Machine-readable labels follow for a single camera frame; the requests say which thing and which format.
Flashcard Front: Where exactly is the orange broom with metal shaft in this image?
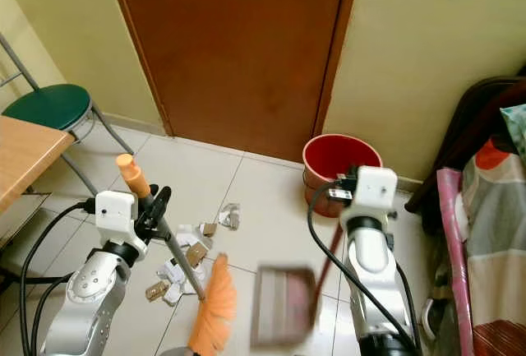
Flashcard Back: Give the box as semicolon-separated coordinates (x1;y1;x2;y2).
114;153;237;356

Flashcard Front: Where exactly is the dustpan with red handle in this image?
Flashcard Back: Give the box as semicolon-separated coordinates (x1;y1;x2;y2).
250;223;346;350

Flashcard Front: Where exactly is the red plastic bucket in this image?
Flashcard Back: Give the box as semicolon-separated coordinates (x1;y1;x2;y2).
302;133;385;218

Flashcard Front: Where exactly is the white paper scrap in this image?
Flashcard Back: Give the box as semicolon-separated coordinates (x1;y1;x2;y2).
157;257;191;289

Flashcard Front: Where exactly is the light wooden table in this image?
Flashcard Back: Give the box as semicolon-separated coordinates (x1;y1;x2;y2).
0;115;77;214

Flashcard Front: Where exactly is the green seat metal chair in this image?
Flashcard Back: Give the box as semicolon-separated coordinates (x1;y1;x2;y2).
0;35;135;197

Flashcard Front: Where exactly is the orange cloth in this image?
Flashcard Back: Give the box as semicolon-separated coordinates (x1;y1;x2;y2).
474;136;513;170

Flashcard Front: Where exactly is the brown wooden door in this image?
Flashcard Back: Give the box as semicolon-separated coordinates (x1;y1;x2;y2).
104;0;363;164

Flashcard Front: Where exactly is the pink edged patterned blanket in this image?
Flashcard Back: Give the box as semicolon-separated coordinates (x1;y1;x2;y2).
436;137;526;356

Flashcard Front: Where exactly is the teal patterned cloth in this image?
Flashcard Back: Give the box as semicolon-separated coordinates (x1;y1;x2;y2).
501;102;526;161

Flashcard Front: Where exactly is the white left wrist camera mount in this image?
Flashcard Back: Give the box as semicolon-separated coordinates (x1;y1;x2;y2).
94;190;140;247

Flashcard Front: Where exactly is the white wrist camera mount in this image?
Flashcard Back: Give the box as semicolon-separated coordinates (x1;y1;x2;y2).
353;164;399;222
94;190;140;247

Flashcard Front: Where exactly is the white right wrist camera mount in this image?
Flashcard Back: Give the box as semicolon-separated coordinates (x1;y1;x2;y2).
353;164;399;222

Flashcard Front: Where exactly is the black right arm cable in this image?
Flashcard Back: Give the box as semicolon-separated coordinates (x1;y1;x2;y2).
307;182;420;353

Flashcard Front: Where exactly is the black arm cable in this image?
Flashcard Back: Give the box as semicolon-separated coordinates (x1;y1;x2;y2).
307;182;420;353
20;198;99;356

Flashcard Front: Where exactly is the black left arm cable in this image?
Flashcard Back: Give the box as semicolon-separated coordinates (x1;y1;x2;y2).
20;198;99;356

